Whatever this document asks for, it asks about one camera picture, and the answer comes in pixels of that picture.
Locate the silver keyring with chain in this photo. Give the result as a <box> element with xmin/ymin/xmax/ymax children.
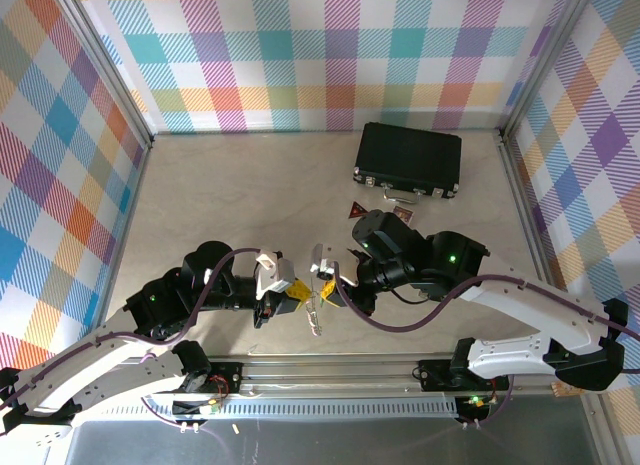
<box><xmin>303</xmin><ymin>278</ymin><xmax>325</xmax><ymax>339</ymax></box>

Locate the grey metal sheet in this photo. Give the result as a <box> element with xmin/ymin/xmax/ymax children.
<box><xmin>64</xmin><ymin>418</ymin><xmax>604</xmax><ymax>465</ymax></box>

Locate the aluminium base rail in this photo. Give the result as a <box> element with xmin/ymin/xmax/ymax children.
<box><xmin>55</xmin><ymin>353</ymin><xmax>610</xmax><ymax>399</ymax></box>

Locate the aluminium side rail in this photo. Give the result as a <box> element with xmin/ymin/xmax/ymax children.
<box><xmin>84</xmin><ymin>137</ymin><xmax>154</xmax><ymax>360</ymax></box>
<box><xmin>497</xmin><ymin>132</ymin><xmax>599</xmax><ymax>359</ymax></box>

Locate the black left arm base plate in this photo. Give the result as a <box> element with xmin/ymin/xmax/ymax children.
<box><xmin>197</xmin><ymin>360</ymin><xmax>245</xmax><ymax>397</ymax></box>

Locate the black briefcase with metal handle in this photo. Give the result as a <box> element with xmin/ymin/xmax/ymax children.
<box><xmin>351</xmin><ymin>121</ymin><xmax>463</xmax><ymax>205</ymax></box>

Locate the grey slotted cable duct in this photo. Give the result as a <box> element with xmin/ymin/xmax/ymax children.
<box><xmin>171</xmin><ymin>396</ymin><xmax>460</xmax><ymax>422</ymax></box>

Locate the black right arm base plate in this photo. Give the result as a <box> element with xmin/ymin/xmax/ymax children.
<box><xmin>417</xmin><ymin>358</ymin><xmax>517</xmax><ymax>394</ymax></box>

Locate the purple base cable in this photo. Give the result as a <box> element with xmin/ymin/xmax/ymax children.
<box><xmin>141</xmin><ymin>395</ymin><xmax>177</xmax><ymax>427</ymax></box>
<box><xmin>462</xmin><ymin>375</ymin><xmax>516</xmax><ymax>430</ymax></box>

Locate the aluminium corner post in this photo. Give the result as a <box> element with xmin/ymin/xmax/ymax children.
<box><xmin>497</xmin><ymin>0</ymin><xmax>601</xmax><ymax>139</ymax></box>
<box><xmin>48</xmin><ymin>0</ymin><xmax>155</xmax><ymax>147</ymax></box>

